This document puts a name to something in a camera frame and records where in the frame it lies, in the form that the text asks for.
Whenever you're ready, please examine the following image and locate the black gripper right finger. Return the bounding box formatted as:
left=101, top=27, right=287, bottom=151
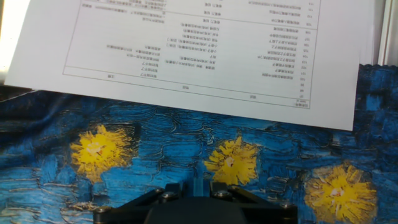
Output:
left=210, top=181, right=299, bottom=224

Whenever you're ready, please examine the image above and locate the starry night print tablecloth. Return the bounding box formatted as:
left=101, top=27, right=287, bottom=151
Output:
left=0, top=63, right=398, bottom=224

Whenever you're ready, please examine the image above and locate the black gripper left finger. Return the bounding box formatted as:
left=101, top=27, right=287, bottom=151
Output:
left=93, top=182, right=189, bottom=224

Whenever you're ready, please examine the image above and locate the white printed paper sheet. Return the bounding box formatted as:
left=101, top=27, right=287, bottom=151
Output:
left=4, top=0, right=379, bottom=131

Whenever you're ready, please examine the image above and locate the clear blue pipette tip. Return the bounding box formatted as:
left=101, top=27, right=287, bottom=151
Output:
left=193, top=177, right=204, bottom=198

